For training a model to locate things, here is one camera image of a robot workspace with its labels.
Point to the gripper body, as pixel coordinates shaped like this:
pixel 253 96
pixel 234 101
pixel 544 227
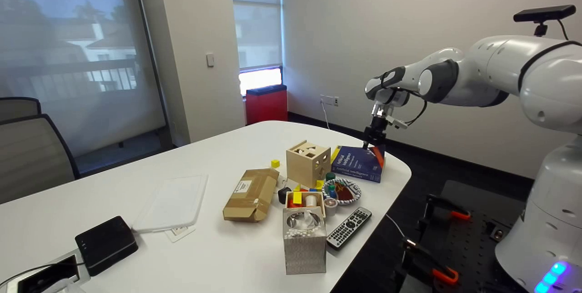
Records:
pixel 376 130

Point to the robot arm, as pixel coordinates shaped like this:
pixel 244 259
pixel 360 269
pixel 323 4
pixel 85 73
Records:
pixel 500 70

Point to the blue book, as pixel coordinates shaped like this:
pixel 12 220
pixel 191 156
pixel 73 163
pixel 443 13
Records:
pixel 357 163

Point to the green block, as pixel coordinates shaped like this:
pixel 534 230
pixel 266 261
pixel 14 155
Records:
pixel 330 176

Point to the wooden shape sorter box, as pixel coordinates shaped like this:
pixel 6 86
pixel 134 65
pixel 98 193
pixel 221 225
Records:
pixel 309 161

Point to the blue block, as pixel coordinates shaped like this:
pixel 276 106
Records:
pixel 332 190

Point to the small white cup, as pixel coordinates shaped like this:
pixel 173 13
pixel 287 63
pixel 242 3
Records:
pixel 331 206

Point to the small wooden tray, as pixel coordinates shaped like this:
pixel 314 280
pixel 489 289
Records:
pixel 320 202

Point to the white cylinder block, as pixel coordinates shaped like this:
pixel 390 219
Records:
pixel 311 200

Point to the black and orange clamp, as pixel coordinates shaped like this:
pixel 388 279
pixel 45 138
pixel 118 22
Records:
pixel 425 261
pixel 439 209

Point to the black remote control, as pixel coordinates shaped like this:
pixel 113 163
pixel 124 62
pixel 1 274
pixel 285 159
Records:
pixel 349 228

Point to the yellow block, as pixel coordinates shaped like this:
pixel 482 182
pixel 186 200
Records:
pixel 297 197

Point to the yellow cube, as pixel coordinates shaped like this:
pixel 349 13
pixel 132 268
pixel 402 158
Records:
pixel 275 163

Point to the orange block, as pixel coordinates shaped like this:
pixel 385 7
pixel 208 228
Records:
pixel 291 203

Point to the black block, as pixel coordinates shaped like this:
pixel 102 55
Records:
pixel 284 194

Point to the red bin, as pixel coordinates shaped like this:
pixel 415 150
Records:
pixel 266 106

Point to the grey patterned tissue box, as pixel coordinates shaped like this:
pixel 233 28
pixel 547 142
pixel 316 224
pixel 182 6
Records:
pixel 304 245

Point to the brown cardboard box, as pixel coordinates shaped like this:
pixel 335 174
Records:
pixel 250 195

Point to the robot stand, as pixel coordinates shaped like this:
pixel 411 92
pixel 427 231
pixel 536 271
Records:
pixel 473 247

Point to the narrow window with blind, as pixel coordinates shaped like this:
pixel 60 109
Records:
pixel 257 33

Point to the white plastic tray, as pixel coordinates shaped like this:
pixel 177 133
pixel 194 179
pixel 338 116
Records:
pixel 170 204

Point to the white card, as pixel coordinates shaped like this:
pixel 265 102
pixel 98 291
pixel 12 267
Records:
pixel 179 234

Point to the black square device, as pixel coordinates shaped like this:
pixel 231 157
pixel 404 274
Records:
pixel 105 245

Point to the large window with blind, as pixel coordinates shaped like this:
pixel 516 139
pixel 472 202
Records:
pixel 72 56

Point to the table power outlet box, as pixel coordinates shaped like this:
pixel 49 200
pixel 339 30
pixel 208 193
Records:
pixel 47 279

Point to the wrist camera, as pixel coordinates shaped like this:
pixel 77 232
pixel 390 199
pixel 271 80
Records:
pixel 398 123

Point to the wall socket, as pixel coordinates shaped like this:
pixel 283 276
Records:
pixel 329 100

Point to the light switch plate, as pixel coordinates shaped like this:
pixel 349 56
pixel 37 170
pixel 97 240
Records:
pixel 210 59

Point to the camera on mount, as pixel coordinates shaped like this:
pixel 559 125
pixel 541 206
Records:
pixel 544 13

